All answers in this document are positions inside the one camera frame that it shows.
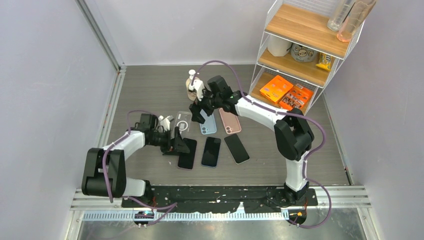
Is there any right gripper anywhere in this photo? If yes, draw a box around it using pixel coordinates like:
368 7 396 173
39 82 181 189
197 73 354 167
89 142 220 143
189 86 222 125

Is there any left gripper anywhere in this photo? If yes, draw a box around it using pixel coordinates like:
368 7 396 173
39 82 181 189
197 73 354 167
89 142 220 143
148 126 190 156

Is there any clear transparent phone case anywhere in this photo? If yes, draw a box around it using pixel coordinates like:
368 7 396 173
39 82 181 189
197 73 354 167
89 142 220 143
174 111 192 134

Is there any dark phone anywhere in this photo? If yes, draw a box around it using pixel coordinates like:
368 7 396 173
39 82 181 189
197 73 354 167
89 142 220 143
177 138 197 170

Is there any light blue phone case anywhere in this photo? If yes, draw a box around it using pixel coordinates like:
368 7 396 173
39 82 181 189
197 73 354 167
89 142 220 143
199 110 217 135

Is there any pink phone case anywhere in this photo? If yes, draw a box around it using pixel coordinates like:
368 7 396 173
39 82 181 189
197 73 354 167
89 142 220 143
218 108 242 135

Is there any black smartphone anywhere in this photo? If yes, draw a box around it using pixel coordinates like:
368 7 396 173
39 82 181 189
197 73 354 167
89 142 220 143
224 134 250 165

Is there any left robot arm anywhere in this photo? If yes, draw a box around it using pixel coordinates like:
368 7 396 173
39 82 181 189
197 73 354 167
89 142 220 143
81 112 190 207

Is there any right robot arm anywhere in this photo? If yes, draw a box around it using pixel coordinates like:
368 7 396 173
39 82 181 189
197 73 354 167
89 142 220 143
186 74 315 205

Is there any cream lotion pump bottle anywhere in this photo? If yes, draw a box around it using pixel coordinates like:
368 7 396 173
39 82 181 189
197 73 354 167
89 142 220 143
185 69 200 102

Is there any orange cardboard box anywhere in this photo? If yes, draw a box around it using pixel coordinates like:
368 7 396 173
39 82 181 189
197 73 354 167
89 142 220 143
278 83 314 111

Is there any white paper roll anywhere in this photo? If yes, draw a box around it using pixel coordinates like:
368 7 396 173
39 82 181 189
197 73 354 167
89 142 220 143
267 35 292 57

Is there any cartoon printed tin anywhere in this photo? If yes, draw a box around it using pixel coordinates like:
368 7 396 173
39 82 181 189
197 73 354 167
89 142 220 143
290 43 319 63

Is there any yellow snack packet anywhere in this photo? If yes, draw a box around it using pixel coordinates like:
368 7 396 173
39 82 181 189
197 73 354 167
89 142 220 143
315 52 333 72

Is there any clear plastic bottle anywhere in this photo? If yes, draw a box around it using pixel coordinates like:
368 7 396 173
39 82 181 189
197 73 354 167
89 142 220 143
326 0 356 32

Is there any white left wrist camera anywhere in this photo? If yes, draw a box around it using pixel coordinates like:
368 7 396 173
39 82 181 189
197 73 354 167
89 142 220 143
158 115 174 131

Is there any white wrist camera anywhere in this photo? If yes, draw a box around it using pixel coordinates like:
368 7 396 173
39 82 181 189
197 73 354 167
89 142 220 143
187 78 205 101
158 115 174 131

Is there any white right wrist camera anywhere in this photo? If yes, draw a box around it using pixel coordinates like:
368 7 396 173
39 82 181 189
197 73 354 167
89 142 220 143
187 78 205 101

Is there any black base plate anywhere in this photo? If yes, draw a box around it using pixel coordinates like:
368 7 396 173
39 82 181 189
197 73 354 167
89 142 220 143
137 185 318 214

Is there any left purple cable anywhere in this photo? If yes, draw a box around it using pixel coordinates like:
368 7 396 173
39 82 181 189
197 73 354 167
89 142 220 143
101 109 178 229

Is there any white wire shelf rack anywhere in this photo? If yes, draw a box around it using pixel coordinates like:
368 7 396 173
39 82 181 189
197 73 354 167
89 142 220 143
249 0 363 113

